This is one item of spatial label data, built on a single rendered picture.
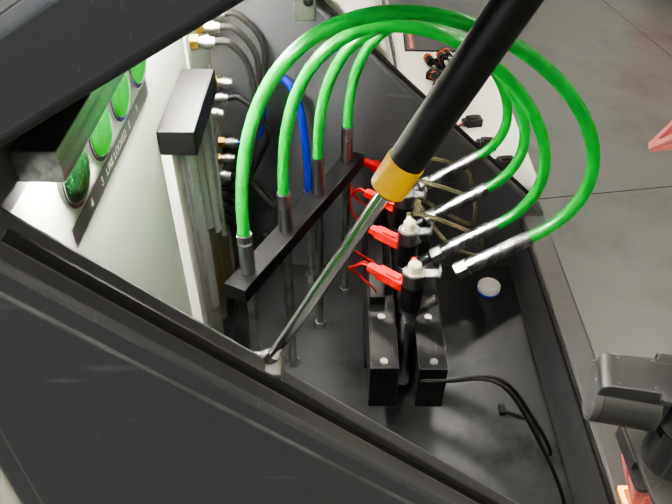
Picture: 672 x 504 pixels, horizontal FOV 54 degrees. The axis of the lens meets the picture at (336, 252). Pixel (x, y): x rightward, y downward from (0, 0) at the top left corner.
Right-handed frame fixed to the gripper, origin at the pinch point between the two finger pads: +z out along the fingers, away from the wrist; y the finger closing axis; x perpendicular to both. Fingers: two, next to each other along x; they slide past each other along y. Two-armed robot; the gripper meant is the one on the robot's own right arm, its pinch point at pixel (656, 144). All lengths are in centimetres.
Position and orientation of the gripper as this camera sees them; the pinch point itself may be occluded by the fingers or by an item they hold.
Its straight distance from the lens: 91.3
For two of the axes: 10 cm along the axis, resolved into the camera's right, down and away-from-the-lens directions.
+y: -6.6, -6.8, -3.4
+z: -7.0, 3.9, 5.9
